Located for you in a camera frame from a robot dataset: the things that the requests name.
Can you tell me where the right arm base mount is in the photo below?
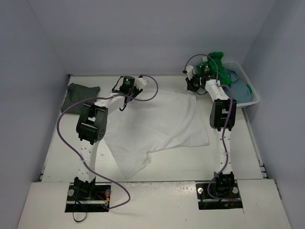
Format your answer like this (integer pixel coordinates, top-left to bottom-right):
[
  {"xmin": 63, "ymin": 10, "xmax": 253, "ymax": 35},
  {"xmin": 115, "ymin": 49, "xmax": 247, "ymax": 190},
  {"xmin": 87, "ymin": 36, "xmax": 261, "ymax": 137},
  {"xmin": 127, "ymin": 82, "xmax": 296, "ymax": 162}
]
[{"xmin": 195, "ymin": 181, "xmax": 243, "ymax": 210}]

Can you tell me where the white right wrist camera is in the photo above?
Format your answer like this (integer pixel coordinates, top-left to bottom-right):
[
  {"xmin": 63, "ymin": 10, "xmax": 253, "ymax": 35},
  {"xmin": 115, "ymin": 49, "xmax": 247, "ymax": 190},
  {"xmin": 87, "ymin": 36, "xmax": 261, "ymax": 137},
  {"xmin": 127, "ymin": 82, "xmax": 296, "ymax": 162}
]
[{"xmin": 183, "ymin": 65, "xmax": 195, "ymax": 80}]

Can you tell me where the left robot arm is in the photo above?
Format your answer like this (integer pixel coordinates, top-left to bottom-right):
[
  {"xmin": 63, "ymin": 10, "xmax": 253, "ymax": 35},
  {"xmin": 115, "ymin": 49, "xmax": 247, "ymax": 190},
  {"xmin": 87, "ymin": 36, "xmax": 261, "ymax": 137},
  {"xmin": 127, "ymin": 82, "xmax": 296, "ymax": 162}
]
[{"xmin": 74, "ymin": 75, "xmax": 148, "ymax": 200}]

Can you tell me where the white plastic laundry basket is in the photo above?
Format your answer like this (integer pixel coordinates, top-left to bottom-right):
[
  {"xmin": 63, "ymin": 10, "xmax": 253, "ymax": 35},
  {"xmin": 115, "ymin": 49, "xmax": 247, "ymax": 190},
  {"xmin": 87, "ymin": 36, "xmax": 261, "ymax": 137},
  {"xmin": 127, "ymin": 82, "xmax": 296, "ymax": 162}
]
[{"xmin": 223, "ymin": 61, "xmax": 260, "ymax": 108}]

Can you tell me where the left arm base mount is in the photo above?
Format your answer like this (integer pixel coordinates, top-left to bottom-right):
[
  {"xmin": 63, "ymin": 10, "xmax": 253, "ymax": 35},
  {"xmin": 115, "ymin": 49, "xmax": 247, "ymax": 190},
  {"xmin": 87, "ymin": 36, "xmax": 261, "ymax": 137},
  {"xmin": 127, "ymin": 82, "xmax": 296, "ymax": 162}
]
[{"xmin": 65, "ymin": 183, "xmax": 111, "ymax": 213}]

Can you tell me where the light blue t-shirt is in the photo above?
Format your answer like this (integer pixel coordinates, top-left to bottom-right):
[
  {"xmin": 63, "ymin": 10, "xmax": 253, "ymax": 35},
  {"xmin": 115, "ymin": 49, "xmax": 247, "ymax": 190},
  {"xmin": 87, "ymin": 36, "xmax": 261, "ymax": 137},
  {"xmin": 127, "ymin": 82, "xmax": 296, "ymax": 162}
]
[{"xmin": 224, "ymin": 68, "xmax": 252, "ymax": 104}]

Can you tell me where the dark grey t-shirt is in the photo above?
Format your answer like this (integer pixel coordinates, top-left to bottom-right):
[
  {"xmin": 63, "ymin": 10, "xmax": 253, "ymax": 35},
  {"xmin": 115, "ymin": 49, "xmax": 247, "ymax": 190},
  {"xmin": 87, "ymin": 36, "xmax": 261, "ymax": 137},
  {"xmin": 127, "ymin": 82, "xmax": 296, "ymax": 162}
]
[{"xmin": 61, "ymin": 83, "xmax": 101, "ymax": 112}]

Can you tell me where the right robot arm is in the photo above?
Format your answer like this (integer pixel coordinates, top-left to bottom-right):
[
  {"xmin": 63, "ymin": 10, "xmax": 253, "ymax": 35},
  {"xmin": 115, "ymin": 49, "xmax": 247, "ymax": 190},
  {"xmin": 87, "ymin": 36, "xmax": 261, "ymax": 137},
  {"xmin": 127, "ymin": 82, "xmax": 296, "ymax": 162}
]
[{"xmin": 183, "ymin": 65, "xmax": 237, "ymax": 198}]

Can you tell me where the white t-shirt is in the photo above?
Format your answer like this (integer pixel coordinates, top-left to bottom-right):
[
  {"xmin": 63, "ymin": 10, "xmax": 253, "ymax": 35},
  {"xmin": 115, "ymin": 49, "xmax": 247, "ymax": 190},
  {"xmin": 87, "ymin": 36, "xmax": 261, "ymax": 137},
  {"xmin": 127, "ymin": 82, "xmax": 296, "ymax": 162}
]
[{"xmin": 104, "ymin": 90, "xmax": 209, "ymax": 179}]

